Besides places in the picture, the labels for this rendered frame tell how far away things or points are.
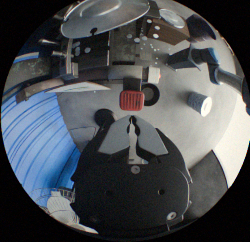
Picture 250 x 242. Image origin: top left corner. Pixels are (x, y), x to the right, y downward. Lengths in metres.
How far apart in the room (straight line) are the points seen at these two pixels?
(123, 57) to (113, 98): 0.76
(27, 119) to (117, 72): 1.32
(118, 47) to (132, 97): 0.22
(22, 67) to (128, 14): 0.40
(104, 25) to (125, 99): 0.22
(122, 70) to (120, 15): 0.21
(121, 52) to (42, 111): 1.39
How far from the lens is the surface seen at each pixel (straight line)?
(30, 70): 0.43
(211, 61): 0.66
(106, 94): 1.02
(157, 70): 0.35
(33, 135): 1.44
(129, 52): 0.33
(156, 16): 0.28
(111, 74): 0.32
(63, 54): 0.30
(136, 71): 0.32
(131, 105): 0.21
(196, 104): 1.22
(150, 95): 1.01
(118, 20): 0.25
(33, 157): 1.53
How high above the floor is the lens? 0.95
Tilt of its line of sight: 61 degrees down
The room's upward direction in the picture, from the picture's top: 174 degrees counter-clockwise
